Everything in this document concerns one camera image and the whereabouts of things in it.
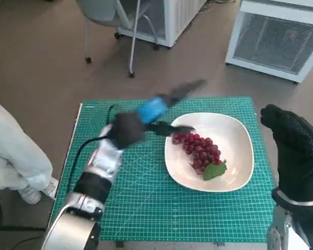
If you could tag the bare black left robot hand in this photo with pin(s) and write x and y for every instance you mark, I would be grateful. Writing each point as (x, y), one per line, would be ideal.
(152, 110)

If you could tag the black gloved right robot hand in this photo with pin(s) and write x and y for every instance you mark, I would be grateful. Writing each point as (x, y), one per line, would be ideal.
(294, 145)

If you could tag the red toy grape bunch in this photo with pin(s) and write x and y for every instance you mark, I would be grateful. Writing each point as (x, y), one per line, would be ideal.
(203, 151)

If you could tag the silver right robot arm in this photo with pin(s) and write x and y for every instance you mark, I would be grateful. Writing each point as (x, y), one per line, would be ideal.
(279, 229)

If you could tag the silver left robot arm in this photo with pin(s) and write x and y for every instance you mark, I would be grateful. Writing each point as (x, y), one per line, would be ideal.
(104, 159)

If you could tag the white square plate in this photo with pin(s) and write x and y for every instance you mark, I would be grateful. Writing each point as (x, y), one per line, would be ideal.
(232, 138)

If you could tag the green cutting mat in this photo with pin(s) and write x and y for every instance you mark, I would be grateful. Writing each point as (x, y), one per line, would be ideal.
(146, 203)

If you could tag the white mesh cabinet on casters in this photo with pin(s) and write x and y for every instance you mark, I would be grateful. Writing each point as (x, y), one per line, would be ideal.
(177, 18)

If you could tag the white cabinet with grey mesh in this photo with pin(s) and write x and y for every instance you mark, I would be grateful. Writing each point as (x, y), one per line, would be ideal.
(271, 41)

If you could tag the grey office chair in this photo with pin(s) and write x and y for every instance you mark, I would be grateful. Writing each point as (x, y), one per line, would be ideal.
(101, 10)

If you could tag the black table clamp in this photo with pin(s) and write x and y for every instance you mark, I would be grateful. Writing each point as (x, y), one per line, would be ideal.
(120, 244)

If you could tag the person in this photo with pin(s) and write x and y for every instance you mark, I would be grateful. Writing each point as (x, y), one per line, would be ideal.
(13, 151)

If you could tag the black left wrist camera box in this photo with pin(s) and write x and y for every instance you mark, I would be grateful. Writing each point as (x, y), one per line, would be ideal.
(127, 130)

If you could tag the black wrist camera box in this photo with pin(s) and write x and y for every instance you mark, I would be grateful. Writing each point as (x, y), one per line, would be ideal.
(127, 130)
(311, 231)

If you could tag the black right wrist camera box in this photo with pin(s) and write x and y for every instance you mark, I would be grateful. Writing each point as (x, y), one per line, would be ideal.
(311, 231)

